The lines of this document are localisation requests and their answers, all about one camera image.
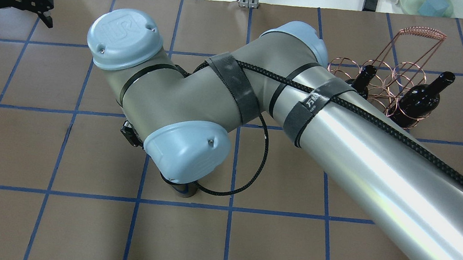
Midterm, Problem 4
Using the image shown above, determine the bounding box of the blue foam block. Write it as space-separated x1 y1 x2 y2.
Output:
418 0 451 17

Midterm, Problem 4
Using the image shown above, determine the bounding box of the black braided right cable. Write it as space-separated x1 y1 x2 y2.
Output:
158 53 463 227

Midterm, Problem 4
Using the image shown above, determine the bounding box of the copper wire wine basket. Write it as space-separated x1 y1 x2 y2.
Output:
328 26 447 130

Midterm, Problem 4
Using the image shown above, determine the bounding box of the dark bottle in basket corner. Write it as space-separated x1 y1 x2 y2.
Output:
389 71 456 129

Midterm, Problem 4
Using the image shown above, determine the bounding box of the dark bottle in basket middle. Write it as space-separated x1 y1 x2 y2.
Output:
345 65 378 100

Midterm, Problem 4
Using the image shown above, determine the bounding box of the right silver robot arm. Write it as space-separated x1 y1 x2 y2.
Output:
87 8 463 260

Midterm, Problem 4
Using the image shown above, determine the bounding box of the dark wine bottle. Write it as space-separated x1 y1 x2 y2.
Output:
160 175 198 198

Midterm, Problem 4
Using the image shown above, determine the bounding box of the black power brick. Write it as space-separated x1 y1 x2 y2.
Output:
362 0 379 12

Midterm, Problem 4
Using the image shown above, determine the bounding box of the green glass plate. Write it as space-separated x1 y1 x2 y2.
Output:
398 0 454 18

